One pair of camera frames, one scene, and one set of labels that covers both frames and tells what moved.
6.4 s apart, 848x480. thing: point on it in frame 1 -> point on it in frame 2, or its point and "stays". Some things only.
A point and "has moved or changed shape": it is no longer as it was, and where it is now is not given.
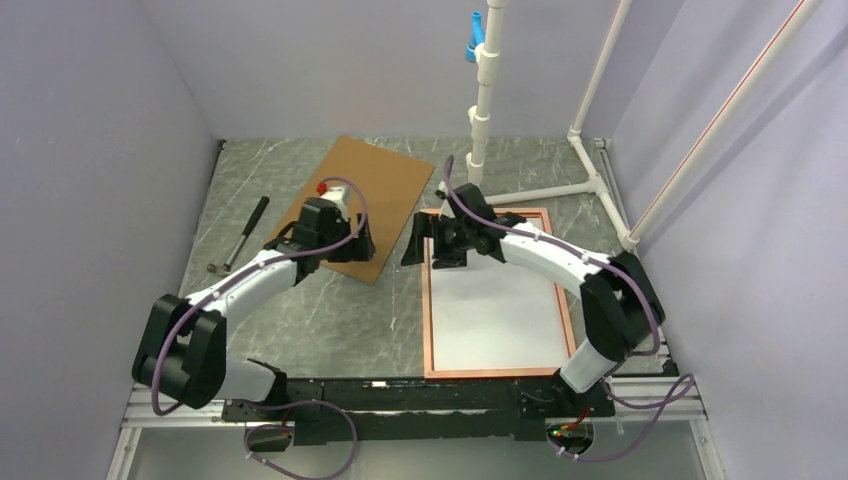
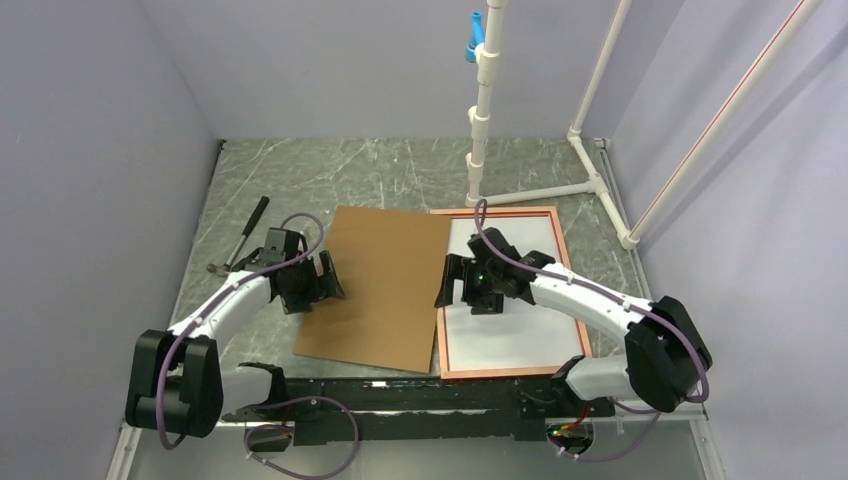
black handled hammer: (226, 268) stays
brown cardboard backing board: (392, 185) -> (388, 265)
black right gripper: (427, 225) -> (461, 268)
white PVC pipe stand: (479, 114) stays
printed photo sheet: (489, 315) stays
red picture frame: (492, 374) has moved or changed shape
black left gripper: (360, 248) -> (321, 287)
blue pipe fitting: (477, 36) stays
